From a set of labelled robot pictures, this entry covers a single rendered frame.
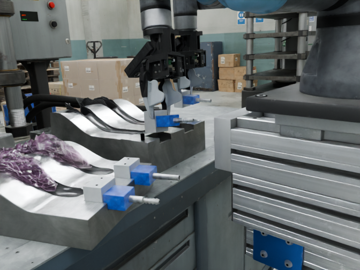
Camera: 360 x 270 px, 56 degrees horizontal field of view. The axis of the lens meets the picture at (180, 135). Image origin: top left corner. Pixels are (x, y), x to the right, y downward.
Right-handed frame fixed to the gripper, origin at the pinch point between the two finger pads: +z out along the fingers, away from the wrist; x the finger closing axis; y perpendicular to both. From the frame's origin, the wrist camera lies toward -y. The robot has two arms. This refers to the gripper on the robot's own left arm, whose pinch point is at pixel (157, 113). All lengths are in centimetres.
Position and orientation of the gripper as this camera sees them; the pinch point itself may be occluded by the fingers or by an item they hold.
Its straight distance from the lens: 85.7
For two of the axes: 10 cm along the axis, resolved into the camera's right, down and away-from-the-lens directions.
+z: 0.8, 9.9, 0.7
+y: 8.1, -0.2, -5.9
